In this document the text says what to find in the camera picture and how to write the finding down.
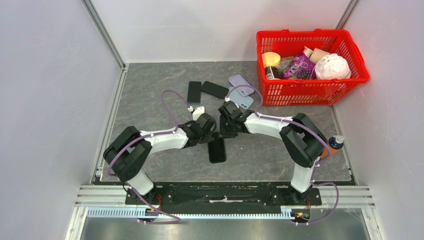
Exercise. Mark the black phone teal edge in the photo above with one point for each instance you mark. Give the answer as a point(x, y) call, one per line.
point(194, 92)

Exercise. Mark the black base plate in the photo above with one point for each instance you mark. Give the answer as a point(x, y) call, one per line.
point(229, 197)

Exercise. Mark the light blue phone case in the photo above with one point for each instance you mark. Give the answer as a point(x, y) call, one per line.
point(243, 102)

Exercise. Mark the red plastic basket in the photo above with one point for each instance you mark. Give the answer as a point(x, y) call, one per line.
point(302, 92)

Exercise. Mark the lilac phone case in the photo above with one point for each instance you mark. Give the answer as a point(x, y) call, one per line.
point(241, 85)

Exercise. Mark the purple snack bag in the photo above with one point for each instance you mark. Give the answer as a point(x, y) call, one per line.
point(300, 68)

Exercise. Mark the white plastic bag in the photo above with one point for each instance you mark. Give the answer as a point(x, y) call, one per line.
point(332, 66)

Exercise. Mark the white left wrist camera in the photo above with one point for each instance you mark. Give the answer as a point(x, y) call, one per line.
point(198, 111)

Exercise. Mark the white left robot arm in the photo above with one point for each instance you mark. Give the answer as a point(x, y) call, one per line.
point(127, 154)

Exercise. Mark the black phone silver edge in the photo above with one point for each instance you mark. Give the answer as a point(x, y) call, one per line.
point(216, 149)

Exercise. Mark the yellow lid jar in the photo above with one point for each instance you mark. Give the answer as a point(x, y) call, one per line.
point(271, 61)

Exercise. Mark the orange pump bottle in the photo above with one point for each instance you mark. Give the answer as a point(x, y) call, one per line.
point(335, 143)

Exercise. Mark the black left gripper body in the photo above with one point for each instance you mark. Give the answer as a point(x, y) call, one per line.
point(206, 137)

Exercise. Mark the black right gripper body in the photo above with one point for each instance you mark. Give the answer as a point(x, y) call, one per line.
point(226, 129)

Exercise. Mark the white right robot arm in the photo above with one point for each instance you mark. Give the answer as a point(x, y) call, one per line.
point(304, 142)

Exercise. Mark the beige cardboard tube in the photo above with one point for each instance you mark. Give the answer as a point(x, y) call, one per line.
point(318, 54)

